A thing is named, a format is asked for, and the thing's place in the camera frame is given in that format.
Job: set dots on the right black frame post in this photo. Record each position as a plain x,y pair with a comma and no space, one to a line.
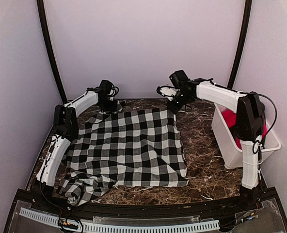
241,43

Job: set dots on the white slotted cable duct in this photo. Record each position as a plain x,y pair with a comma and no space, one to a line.
106,225

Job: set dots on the red garment in bin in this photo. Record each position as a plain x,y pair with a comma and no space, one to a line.
230,119

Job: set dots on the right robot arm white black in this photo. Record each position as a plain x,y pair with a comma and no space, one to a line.
249,125

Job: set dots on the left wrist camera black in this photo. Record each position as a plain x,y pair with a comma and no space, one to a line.
107,87

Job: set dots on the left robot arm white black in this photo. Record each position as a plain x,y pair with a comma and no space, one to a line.
66,129

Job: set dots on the black front rail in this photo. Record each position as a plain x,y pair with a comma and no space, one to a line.
216,209

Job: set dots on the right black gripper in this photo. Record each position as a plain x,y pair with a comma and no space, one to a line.
175,109

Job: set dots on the white plastic laundry bin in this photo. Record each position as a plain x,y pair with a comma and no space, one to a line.
230,152

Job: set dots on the black white checkered shirt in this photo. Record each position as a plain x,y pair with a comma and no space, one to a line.
135,148

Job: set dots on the left black frame post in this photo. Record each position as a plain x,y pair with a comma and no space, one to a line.
49,49

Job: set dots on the black frame post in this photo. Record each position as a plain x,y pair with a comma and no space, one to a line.
49,49
241,43

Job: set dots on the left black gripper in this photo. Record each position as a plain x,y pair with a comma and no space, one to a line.
112,108

